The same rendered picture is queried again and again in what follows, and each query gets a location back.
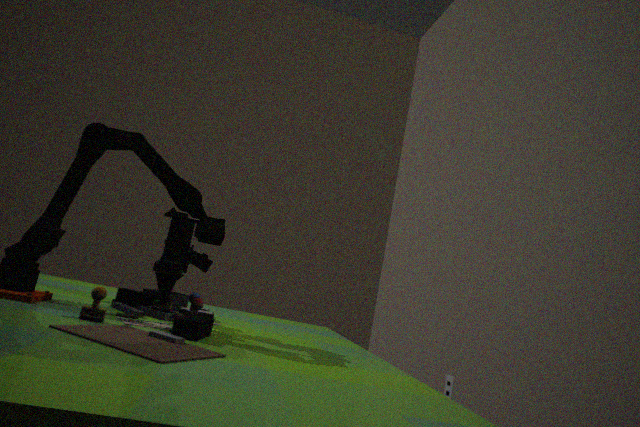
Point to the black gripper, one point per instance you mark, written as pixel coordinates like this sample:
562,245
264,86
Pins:
171,265

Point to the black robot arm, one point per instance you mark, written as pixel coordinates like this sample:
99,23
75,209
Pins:
19,272

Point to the brown rubber stamp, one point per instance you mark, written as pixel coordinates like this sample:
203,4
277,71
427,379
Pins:
93,312

